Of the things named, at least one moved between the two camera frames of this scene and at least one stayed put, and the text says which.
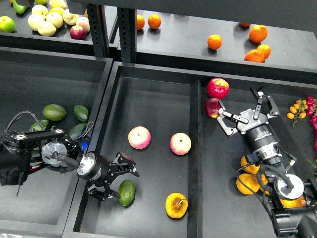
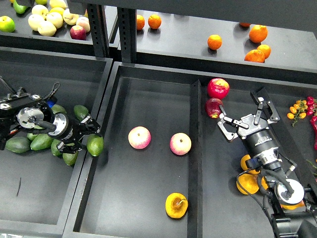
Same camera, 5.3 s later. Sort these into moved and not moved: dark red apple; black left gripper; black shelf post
Moved: black left gripper
Not moved: black shelf post; dark red apple
